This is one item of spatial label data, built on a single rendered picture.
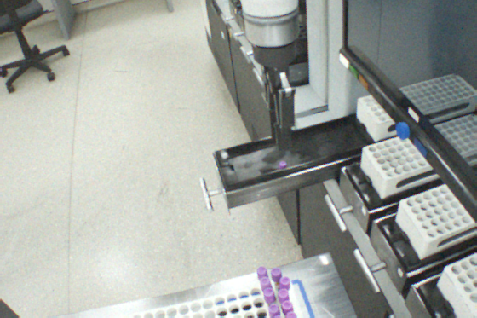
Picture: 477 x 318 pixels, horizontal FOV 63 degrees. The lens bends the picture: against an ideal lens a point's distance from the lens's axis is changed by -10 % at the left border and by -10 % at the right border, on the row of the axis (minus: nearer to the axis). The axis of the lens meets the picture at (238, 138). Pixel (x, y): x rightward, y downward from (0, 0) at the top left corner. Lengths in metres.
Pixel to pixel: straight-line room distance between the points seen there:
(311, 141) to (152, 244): 1.08
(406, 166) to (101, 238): 1.46
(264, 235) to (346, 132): 0.89
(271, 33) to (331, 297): 0.43
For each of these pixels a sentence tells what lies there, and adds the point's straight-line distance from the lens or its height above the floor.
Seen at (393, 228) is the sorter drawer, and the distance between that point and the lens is 0.81.
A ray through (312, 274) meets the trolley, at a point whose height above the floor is 0.82.
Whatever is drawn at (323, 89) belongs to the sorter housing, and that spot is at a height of 0.78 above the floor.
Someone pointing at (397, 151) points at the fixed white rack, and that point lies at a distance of 0.88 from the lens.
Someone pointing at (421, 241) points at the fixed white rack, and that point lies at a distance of 0.76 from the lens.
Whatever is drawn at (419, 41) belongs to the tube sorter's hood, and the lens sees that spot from 0.68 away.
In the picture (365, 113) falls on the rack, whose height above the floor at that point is 0.86.
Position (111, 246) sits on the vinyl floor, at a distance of 1.94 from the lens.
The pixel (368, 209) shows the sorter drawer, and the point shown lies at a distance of 0.85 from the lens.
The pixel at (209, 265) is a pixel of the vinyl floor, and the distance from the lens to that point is 1.75.
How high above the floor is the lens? 1.46
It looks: 41 degrees down
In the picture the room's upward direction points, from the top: 9 degrees counter-clockwise
